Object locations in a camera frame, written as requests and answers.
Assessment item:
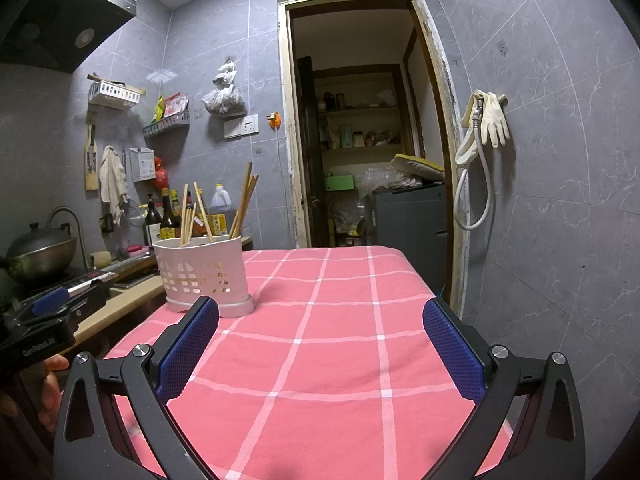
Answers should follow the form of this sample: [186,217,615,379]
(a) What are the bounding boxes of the metal wok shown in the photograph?
[2,222,80,285]

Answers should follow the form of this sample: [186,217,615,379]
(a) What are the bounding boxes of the curved metal faucet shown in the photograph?
[47,206,90,268]

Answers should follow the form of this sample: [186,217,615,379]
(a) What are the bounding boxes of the white wall socket panel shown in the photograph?
[223,113,261,140]

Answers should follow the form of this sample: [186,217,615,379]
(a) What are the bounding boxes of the bunch of wooden chopsticks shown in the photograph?
[179,162,260,248]

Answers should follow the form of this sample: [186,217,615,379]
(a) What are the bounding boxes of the grey wall rack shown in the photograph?
[143,109,191,139]

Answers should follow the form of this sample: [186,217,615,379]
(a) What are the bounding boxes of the clear plastic sheeting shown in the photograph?
[357,167,426,196]

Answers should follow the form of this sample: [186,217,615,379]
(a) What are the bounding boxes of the wooden pantry shelf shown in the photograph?
[315,64,416,171]

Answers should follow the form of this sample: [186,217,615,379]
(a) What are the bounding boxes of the wooden knife holder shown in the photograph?
[84,112,101,192]

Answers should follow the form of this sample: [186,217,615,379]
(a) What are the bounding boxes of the worn door frame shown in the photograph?
[276,0,473,316]

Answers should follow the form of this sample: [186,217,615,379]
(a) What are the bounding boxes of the white wall box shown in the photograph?
[129,146,157,182]

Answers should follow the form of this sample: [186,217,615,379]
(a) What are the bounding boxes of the clear plastic bag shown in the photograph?
[201,82,248,117]

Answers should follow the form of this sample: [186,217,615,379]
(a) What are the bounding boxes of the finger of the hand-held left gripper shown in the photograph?
[10,282,110,332]
[15,285,71,319]

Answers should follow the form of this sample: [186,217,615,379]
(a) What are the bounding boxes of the beige kitchen counter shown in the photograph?
[0,237,253,346]

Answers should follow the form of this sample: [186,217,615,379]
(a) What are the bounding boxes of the row of sauce bottles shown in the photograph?
[142,187,208,248]

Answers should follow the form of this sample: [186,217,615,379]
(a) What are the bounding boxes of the white plastic utensil holder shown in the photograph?
[152,234,255,318]

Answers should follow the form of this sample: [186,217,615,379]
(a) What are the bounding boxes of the clear oil jug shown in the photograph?
[207,184,236,237]

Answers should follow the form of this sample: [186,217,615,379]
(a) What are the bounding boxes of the white hanging towel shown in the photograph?
[98,145,130,226]

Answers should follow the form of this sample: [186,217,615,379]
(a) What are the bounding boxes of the cushion with yellow trim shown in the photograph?
[389,153,446,182]

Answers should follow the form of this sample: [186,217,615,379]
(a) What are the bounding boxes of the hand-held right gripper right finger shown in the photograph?
[422,297,587,480]

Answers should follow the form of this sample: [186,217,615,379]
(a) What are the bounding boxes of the black range hood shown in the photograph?
[0,0,138,73]

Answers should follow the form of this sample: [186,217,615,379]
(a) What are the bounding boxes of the person's left hand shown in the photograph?
[37,354,70,432]

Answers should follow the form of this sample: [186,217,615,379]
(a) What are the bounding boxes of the white hose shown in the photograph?
[454,97,496,232]

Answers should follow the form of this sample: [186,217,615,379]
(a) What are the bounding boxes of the grey cabinet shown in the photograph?
[370,182,448,296]

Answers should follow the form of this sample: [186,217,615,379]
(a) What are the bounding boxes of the red and white snack packet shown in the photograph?
[164,92,188,118]

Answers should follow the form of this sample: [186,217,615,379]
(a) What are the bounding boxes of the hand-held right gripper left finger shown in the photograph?
[52,296,220,480]

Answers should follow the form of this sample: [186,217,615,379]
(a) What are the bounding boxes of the dark wooden door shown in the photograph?
[296,55,321,248]

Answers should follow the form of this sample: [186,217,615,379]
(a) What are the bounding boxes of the white wall rack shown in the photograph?
[87,74,147,110]

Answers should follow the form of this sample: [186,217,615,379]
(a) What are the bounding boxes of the pink checked tablecloth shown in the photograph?
[102,246,516,480]

